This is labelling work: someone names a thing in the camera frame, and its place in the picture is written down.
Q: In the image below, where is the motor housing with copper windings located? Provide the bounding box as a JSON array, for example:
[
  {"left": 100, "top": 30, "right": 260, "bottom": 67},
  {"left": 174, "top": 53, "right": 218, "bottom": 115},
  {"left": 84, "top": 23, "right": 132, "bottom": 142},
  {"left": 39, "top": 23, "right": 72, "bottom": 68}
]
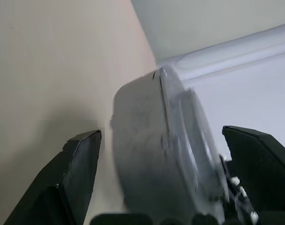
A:
[{"left": 110, "top": 69, "right": 204, "bottom": 218}]

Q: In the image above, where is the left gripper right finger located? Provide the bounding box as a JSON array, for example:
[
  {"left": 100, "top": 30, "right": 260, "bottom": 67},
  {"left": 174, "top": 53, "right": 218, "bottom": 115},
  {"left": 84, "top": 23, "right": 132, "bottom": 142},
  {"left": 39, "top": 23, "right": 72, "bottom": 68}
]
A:
[{"left": 221, "top": 125, "right": 285, "bottom": 225}]

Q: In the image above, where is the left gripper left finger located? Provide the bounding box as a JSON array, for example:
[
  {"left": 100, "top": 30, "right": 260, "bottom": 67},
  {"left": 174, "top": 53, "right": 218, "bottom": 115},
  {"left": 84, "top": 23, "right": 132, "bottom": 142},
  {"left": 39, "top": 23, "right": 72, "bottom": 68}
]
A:
[{"left": 3, "top": 129, "right": 102, "bottom": 225}]

